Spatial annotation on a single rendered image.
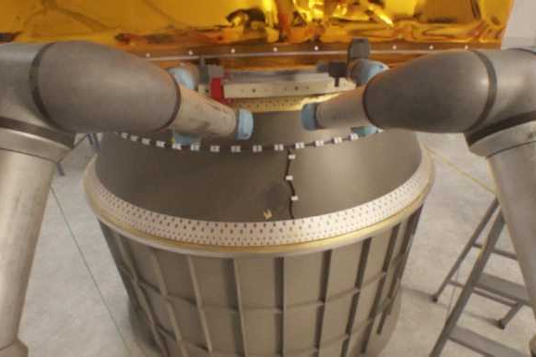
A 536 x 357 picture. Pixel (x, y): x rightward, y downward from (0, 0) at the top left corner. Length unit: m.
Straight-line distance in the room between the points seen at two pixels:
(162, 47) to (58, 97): 0.80
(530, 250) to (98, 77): 0.56
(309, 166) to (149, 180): 0.66
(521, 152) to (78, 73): 0.54
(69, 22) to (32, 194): 0.85
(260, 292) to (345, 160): 0.66
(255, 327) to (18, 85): 1.32
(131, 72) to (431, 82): 0.37
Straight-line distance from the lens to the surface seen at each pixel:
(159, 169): 1.21
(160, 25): 1.11
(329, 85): 1.12
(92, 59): 0.39
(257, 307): 1.37
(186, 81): 0.71
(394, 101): 0.43
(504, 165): 0.47
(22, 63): 0.43
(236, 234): 1.08
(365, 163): 1.24
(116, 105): 0.38
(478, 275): 1.54
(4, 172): 0.44
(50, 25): 1.26
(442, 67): 0.43
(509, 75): 0.47
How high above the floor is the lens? 1.89
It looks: 29 degrees down
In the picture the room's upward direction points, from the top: 2 degrees counter-clockwise
